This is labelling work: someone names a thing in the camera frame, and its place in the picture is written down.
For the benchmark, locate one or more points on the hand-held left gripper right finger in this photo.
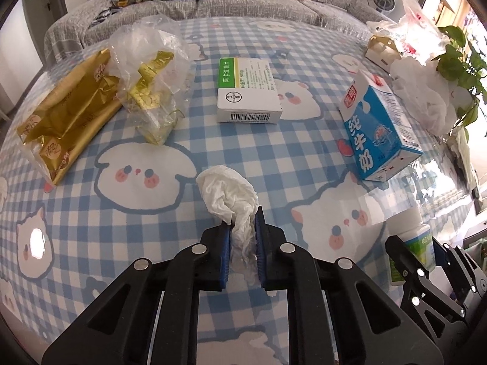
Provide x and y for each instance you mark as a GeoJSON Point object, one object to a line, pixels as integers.
{"type": "Point", "coordinates": [260, 251]}

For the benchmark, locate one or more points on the small white fan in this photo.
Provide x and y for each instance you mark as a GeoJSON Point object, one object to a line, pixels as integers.
{"type": "Point", "coordinates": [382, 0]}

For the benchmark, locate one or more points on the flat white green medicine box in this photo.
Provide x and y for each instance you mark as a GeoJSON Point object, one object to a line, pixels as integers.
{"type": "Point", "coordinates": [247, 87]}

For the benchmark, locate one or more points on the interior door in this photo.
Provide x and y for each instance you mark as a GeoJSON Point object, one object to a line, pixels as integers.
{"type": "Point", "coordinates": [42, 19]}

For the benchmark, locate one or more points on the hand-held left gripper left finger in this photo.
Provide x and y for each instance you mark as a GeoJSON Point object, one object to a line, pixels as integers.
{"type": "Point", "coordinates": [227, 251]}

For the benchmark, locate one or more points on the blue checked bear tablecloth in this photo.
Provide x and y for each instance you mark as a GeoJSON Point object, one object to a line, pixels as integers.
{"type": "Point", "coordinates": [152, 213]}

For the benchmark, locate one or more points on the clear bag of gold wrappers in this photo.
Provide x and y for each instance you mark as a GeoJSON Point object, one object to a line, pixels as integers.
{"type": "Point", "coordinates": [152, 83]}

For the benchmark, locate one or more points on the green potted plant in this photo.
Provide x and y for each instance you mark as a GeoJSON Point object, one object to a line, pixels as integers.
{"type": "Point", "coordinates": [452, 38]}

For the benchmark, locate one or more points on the grey covered sofa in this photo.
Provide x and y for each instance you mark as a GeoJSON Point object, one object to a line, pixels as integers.
{"type": "Point", "coordinates": [266, 7]}

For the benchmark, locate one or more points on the gold foil packaging bag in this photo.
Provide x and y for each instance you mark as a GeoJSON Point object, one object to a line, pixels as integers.
{"type": "Point", "coordinates": [68, 121]}

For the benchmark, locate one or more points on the blue white milk carton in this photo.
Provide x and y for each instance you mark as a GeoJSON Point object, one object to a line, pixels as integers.
{"type": "Point", "coordinates": [380, 129]}

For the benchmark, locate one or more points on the patterned dark packet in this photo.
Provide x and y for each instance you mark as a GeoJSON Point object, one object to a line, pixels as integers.
{"type": "Point", "coordinates": [102, 17]}

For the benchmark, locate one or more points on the white paper wrapper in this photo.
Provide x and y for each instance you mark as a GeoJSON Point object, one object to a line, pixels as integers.
{"type": "Point", "coordinates": [462, 152]}

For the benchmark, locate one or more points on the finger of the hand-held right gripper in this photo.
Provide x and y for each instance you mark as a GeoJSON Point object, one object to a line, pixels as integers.
{"type": "Point", "coordinates": [413, 277]}
{"type": "Point", "coordinates": [466, 273]}

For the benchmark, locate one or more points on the brown paper box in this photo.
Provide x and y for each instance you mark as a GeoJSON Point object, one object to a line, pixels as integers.
{"type": "Point", "coordinates": [380, 53]}

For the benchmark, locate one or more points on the white bottle green label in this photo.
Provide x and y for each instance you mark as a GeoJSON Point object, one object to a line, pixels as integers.
{"type": "Point", "coordinates": [416, 243]}

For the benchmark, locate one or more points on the white tissue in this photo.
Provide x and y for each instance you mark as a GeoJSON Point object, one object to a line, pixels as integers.
{"type": "Point", "coordinates": [228, 190]}

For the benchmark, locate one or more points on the clear plastic bag red print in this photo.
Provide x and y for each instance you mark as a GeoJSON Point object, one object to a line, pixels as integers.
{"type": "Point", "coordinates": [418, 22]}

